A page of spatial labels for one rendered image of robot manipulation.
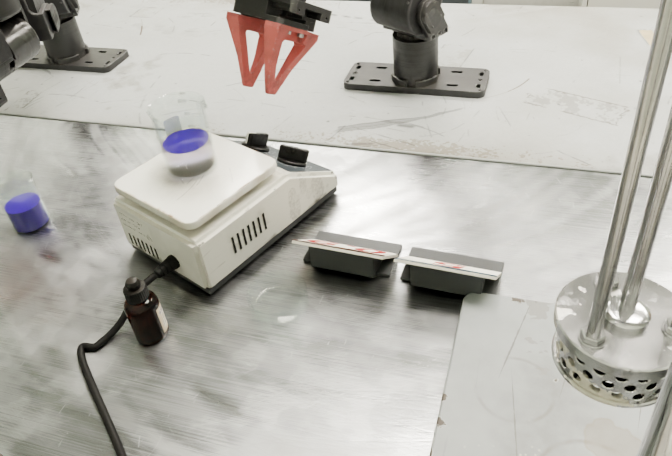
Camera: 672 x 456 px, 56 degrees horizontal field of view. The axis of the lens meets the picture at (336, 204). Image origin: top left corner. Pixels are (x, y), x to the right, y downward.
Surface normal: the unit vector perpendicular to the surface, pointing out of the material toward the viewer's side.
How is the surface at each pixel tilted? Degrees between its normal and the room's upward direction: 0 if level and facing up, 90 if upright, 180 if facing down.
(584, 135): 0
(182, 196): 0
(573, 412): 0
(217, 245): 90
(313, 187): 90
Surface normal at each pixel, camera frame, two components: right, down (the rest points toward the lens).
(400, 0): -0.67, 0.04
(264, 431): -0.09, -0.78
